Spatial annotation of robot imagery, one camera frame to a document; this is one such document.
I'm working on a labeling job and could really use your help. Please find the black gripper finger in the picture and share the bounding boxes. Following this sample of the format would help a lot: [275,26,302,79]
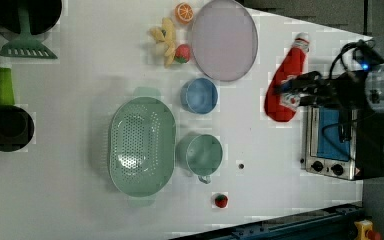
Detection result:
[274,79,301,94]
[279,93,309,108]

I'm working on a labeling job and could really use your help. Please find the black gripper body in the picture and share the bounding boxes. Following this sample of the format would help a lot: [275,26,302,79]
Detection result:
[299,70,368,109]

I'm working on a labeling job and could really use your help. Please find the red ketchup bottle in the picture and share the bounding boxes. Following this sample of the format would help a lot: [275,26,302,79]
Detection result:
[264,33,310,122]

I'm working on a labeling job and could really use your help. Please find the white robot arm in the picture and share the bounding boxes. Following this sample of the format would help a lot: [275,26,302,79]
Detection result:
[264,39,384,181]

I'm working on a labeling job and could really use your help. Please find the green oval strainer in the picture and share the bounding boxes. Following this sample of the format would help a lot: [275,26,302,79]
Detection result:
[107,87,176,207]

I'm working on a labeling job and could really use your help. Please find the black toaster oven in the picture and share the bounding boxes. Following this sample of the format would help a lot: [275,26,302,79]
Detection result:
[301,107,384,181]

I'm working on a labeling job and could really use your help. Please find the grey oval plate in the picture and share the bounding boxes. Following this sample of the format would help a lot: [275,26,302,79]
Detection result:
[191,0,258,81]

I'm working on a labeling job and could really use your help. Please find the blue bowl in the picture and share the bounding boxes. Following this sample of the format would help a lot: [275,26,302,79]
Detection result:
[180,78,218,114]

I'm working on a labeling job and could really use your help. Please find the green mug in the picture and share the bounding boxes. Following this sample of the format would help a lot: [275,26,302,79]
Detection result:
[176,134,223,184]

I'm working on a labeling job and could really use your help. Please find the red strawberry toy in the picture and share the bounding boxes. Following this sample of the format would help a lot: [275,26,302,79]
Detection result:
[214,194,228,208]

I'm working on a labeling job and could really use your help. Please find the orange slice toy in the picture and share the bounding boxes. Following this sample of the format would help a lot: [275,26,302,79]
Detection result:
[174,2,194,24]

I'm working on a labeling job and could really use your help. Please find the yellow banana toy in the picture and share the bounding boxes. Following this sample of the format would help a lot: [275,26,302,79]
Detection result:
[149,17,176,68]

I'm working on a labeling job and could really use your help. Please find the black cylinder cup upper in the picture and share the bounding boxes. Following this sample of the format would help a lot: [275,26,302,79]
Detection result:
[0,0,63,35]

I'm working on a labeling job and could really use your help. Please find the green spatula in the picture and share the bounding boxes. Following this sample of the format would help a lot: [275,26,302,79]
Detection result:
[0,0,57,59]

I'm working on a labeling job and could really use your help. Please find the green bottle white cap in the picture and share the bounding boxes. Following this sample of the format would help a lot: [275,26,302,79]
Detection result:
[0,55,15,106]

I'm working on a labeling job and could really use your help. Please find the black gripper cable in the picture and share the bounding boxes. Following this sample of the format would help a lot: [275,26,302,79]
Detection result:
[321,39,378,158]

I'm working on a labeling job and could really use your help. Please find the blue metal rail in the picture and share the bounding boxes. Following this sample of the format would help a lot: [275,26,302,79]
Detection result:
[170,204,365,240]

